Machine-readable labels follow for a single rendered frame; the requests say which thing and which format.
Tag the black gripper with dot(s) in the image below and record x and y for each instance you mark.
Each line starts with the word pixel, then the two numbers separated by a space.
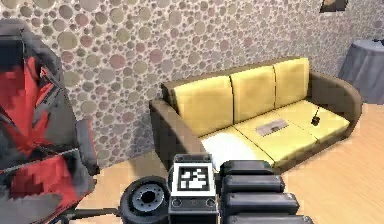
pixel 146 200

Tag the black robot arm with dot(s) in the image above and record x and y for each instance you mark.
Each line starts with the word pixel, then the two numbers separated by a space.
pixel 233 193

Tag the red and grey armchair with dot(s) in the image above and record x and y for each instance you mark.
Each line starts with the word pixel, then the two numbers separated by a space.
pixel 33 133

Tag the yellow and brown sofa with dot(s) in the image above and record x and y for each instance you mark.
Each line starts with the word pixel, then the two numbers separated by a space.
pixel 253 116

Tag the small black object with stick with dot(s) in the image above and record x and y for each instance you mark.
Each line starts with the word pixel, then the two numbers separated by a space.
pixel 315 119

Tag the grey clothed round table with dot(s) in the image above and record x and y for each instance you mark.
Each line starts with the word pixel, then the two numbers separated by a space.
pixel 365 71

